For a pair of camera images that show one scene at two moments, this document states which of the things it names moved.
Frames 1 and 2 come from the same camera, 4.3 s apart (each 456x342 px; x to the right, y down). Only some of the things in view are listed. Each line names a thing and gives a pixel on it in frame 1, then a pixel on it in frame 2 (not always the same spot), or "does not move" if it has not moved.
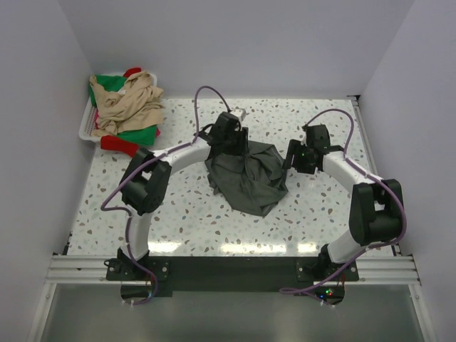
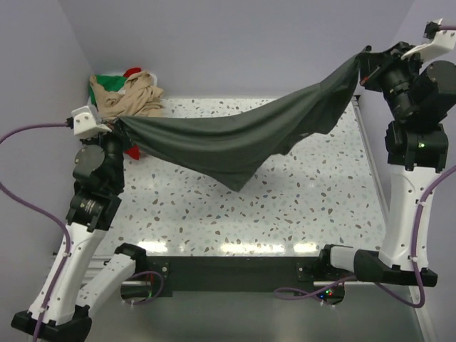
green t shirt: [142, 137] does not move
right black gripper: [295, 147] to [372, 65]
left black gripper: [241, 147] to [120, 132]
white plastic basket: [154, 79] does not move
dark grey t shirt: [254, 183] to [235, 149]
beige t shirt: [137, 104] does not move
